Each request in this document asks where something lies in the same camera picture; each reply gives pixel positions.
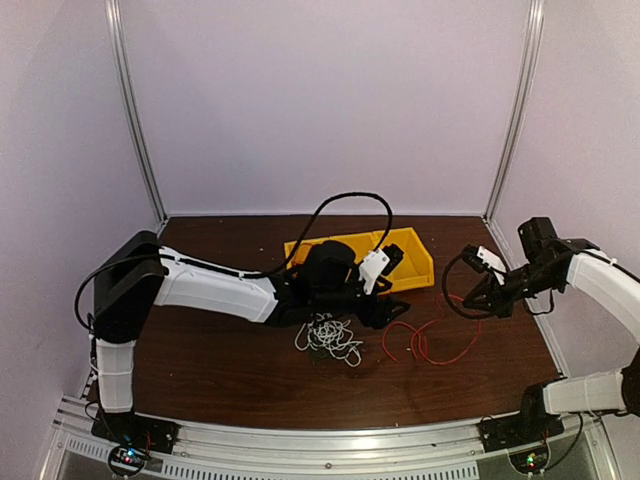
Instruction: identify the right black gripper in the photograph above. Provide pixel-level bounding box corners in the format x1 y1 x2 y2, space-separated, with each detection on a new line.
463 261 562 318

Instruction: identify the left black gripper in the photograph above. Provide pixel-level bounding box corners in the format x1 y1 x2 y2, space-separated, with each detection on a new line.
313 275 411 329

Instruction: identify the yellow three-compartment bin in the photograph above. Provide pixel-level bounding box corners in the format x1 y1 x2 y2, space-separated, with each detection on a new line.
287 227 435 293

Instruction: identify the wire bundle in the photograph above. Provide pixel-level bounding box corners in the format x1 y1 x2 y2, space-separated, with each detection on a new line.
292 312 365 376

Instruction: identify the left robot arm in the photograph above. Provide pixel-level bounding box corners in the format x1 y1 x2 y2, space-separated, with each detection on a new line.
76 231 410 444

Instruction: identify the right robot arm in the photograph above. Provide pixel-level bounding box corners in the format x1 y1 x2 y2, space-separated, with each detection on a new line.
461 217 639 442

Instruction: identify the right circuit board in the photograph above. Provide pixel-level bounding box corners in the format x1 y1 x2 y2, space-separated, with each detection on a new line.
509 446 550 476

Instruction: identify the circuit board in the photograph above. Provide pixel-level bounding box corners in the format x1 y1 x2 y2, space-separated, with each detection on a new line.
107 446 150 477
509 446 550 476

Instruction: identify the left circuit board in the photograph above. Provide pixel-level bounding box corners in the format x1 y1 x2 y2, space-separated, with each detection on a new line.
107 446 150 477

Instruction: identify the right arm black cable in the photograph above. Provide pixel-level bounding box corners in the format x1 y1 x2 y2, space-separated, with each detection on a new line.
441 252 501 319

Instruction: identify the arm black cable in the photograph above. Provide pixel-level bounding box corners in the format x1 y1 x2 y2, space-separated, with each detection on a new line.
73 190 395 341
441 252 501 319

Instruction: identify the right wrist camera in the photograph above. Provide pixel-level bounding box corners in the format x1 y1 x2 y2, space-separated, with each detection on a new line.
462 244 507 275

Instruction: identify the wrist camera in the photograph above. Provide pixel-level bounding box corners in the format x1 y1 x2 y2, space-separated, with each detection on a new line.
358 244 404 295
462 244 507 275

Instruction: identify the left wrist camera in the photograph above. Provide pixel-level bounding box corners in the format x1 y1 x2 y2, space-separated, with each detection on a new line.
358 244 404 295

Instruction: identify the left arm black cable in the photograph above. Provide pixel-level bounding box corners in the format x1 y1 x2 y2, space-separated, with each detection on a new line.
73 190 395 341

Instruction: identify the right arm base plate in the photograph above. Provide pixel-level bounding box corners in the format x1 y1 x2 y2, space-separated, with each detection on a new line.
477 414 564 453

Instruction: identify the aluminium front rail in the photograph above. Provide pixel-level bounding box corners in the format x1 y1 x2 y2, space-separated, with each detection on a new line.
35 396 622 479

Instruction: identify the right aluminium frame post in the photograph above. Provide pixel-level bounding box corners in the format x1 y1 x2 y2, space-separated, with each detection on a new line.
482 0 545 224

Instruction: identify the aluminium frame post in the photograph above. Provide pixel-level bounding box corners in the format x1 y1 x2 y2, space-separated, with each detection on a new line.
482 0 545 224
104 0 168 224

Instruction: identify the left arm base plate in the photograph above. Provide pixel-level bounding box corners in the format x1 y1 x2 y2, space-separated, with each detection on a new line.
91 414 179 454

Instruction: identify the left aluminium frame post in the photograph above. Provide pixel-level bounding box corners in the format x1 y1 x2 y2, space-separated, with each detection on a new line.
104 0 168 224

